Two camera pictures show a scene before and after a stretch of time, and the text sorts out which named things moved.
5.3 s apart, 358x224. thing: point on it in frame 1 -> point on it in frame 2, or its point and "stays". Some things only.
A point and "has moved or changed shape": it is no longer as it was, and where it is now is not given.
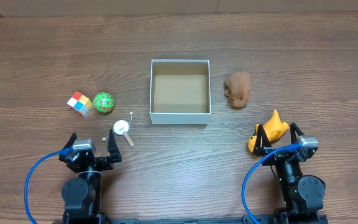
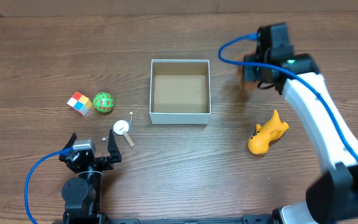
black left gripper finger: (112, 147) stays
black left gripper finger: (70, 142) stays
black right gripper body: (282, 155) -> (249, 71)
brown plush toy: (237, 86) has moved or changed shape
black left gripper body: (91, 160) stays
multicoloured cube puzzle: (81, 103) stays
